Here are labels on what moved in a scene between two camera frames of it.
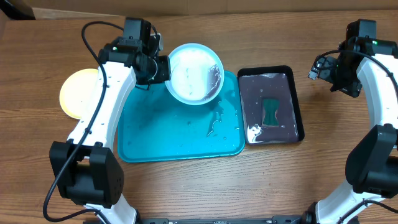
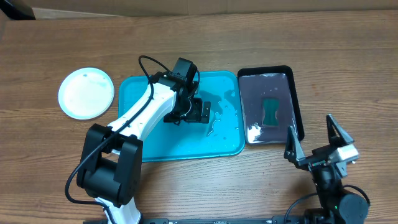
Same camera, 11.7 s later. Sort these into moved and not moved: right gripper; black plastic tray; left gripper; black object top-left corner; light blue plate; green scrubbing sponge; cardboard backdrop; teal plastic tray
Moved: light blue plate; left gripper; right gripper
Not moved: green scrubbing sponge; teal plastic tray; cardboard backdrop; black plastic tray; black object top-left corner
